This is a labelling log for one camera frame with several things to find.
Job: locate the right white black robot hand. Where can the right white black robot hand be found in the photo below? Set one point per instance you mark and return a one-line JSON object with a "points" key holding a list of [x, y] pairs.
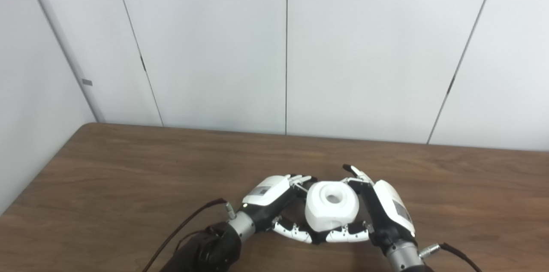
{"points": [[390, 214]]}

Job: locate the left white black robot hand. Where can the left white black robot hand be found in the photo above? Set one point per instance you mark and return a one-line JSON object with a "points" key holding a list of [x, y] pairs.
{"points": [[266, 197]]}

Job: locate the round white plastic piece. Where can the round white plastic piece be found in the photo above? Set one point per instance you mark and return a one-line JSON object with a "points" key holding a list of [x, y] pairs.
{"points": [[330, 205]]}

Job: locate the black flanged holder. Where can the black flanged holder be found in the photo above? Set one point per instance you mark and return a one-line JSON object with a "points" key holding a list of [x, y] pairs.
{"points": [[319, 237]]}

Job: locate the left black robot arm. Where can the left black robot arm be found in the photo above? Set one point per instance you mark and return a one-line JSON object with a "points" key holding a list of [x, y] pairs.
{"points": [[208, 248]]}

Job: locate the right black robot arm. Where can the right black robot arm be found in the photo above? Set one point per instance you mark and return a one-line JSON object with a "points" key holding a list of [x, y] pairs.
{"points": [[407, 259]]}

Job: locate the black panel hinge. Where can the black panel hinge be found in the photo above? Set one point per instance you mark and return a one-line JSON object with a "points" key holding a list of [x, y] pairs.
{"points": [[450, 85], [142, 63]]}

